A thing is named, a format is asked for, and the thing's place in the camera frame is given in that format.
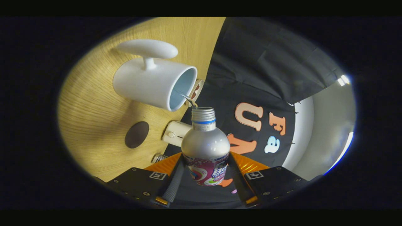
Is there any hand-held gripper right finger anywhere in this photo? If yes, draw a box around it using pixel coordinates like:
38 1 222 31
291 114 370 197
227 152 321 206

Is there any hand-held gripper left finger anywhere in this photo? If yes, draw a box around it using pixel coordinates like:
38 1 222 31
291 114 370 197
105 153 186 207

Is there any silver juice bottle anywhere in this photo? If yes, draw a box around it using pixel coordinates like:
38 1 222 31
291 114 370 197
181 107 231 186

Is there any dark round coaster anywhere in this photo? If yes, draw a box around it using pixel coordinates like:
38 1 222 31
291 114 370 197
125 121 149 149

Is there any clear juice stream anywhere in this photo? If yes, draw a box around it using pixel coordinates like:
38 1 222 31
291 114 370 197
180 92 198 108

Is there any white cup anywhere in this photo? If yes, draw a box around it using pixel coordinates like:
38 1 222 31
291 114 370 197
113 39 198 112

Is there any white toaster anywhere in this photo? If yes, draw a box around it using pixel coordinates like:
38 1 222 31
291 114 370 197
162 121 193 147

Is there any round cream plate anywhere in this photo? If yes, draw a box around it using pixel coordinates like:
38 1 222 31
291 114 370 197
190 79 204 101

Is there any long ceiling light panel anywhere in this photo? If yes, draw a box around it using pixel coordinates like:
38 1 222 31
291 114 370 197
325 132 354 175

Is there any wooden table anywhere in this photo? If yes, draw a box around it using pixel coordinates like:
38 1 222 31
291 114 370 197
58 17 226 182

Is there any metal wire basket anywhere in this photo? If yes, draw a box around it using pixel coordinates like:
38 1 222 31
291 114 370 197
152 153 169 164

